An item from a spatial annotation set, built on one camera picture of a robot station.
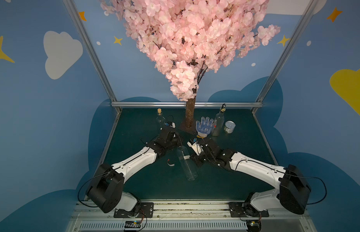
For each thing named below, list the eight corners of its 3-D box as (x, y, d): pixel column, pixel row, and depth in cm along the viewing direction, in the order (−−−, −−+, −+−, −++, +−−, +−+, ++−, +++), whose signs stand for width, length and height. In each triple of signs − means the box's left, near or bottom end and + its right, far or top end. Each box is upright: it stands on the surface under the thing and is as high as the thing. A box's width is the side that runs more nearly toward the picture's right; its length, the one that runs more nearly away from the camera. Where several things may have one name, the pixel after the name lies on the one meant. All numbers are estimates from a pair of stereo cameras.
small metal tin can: (224, 133, 107) (226, 129, 104) (222, 124, 113) (224, 120, 109) (235, 133, 107) (237, 129, 104) (232, 124, 113) (234, 120, 109)
